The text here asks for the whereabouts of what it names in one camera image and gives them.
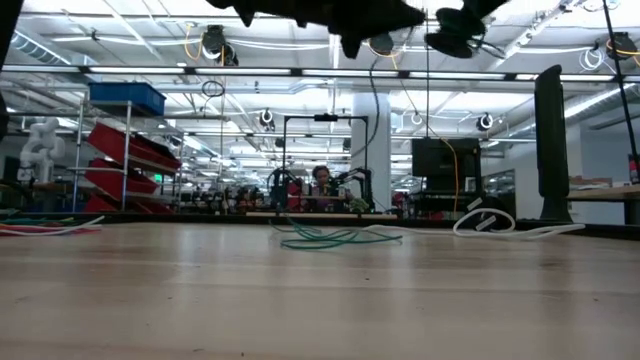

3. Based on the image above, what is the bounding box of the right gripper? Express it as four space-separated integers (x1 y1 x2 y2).
424 0 509 59

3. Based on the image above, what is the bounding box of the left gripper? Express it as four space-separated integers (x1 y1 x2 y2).
204 0 428 60

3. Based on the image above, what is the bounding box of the white cord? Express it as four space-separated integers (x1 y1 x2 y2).
367 207 587 240

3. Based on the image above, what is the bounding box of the green cord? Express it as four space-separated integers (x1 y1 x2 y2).
269 55 404 251

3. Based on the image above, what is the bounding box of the black monitor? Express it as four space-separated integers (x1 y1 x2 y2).
410 137 482 179

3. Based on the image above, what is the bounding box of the white structural column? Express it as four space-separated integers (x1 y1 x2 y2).
349 92 393 214

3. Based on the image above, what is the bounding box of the tall black upright panel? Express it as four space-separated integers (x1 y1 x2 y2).
533 63 575 224

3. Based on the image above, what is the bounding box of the black monitor cart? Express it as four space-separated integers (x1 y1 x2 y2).
407 174 516 224

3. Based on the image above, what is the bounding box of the thin black pole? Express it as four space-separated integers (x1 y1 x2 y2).
601 0 640 169

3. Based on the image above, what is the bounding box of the person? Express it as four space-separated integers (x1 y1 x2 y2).
308 164 346 211

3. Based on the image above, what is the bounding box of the wooden workstation table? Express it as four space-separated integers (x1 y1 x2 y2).
243 211 400 221

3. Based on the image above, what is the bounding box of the light wooden table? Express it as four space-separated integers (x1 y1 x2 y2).
566 183 640 226

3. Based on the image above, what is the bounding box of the blue plastic bin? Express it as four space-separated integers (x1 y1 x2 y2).
88 81 167 117

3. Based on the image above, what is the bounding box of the metal shelf rack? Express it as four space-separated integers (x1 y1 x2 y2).
67 97 184 215

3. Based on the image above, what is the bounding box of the red plastic shelf bin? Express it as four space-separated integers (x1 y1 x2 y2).
82 193 176 216
83 158 160 200
87 122 182 174

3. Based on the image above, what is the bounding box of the thin yellow drop cable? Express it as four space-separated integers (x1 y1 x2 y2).
438 137 460 214

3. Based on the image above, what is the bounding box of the black workstation frame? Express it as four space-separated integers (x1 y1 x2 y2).
281 113 370 214

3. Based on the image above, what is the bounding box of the black cable loop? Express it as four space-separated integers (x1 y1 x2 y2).
200 79 226 99

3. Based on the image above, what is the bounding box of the silver ventilation duct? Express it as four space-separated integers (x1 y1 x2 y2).
8 27 74 67

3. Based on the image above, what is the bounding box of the multicoloured wire bundle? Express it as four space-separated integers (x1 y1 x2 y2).
0 213 106 238

